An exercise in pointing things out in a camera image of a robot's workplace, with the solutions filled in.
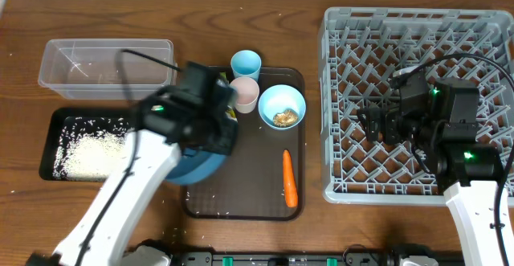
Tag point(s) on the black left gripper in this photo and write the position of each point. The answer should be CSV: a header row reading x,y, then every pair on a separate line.
x,y
227,145

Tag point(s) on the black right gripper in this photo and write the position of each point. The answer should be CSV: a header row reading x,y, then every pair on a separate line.
x,y
372,124

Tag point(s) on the dark blue plate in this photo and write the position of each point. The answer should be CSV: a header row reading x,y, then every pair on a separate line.
x,y
195,166

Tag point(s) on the light blue small bowl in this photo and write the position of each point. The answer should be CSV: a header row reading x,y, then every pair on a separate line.
x,y
278,98

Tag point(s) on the brown food scraps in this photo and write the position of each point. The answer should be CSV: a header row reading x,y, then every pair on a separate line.
x,y
285,119

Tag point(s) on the orange carrot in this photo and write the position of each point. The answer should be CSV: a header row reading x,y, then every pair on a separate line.
x,y
290,191

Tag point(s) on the white rice pile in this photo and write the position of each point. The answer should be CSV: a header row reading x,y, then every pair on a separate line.
x,y
89,148

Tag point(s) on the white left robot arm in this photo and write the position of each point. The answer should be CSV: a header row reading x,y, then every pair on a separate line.
x,y
189,115

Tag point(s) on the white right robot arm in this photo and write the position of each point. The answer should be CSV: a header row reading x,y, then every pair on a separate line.
x,y
440,119

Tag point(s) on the grey plastic dishwasher rack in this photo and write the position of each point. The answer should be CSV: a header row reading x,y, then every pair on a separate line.
x,y
360,51

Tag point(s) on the black waste tray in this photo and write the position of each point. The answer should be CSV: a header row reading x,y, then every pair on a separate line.
x,y
57,123

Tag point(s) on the pink cup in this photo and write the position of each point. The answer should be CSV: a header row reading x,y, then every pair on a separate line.
x,y
247,94

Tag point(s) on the light blue cup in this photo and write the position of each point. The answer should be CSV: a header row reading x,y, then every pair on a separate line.
x,y
246,63

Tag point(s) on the dark brown serving tray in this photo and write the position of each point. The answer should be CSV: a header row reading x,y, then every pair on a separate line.
x,y
249,184

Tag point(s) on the clear plastic bin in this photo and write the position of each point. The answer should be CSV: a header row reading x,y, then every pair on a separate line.
x,y
84,69

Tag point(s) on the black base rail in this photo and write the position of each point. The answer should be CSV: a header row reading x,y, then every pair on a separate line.
x,y
155,252

